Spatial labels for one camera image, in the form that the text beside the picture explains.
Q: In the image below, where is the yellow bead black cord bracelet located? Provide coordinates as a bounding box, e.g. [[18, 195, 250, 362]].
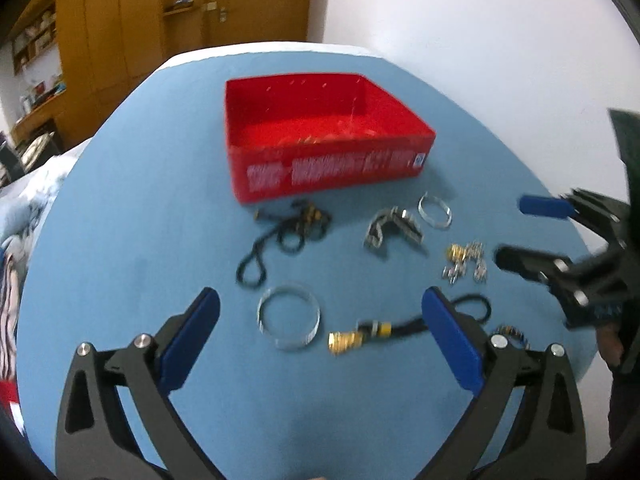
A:
[[327, 294, 493, 357]]

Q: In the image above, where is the red box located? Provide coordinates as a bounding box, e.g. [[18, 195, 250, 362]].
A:
[[224, 74, 437, 205]]

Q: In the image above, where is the cluttered wooden desk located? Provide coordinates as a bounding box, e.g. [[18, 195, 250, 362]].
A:
[[10, 80, 68, 148]]

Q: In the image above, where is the wooden bookshelf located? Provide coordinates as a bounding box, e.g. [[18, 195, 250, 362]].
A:
[[10, 0, 66, 78]]

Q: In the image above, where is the wide silver bangle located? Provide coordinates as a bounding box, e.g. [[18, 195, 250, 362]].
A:
[[256, 282, 322, 351]]

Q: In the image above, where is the black bead necklace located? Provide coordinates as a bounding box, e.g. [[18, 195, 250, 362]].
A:
[[236, 200, 333, 291]]

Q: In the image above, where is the brown bead bracelet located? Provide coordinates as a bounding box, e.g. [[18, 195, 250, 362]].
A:
[[492, 324, 532, 352]]

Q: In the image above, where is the wooden wardrobe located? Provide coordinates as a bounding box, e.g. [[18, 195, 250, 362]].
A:
[[54, 0, 316, 141]]

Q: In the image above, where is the person's right hand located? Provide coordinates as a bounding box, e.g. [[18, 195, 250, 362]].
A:
[[597, 327, 623, 371]]

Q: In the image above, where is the gold and silver charm bracelet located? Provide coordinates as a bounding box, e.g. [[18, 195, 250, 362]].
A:
[[441, 241, 490, 285]]

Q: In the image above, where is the silver link bracelet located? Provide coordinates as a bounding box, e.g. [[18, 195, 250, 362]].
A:
[[363, 206, 430, 257]]

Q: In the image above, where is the silver hoop bangle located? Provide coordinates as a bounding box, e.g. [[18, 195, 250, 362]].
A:
[[417, 192, 455, 231]]

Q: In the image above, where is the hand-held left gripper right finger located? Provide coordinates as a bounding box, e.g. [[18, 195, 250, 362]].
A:
[[417, 286, 587, 480]]

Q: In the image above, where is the printed blanket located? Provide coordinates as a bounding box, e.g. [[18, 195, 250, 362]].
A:
[[0, 135, 96, 441]]

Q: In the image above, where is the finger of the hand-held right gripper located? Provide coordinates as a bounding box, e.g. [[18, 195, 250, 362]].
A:
[[494, 244, 628, 331], [518, 187, 636, 241]]

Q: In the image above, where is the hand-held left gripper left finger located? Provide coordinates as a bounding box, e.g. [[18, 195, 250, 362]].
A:
[[55, 287, 223, 480]]

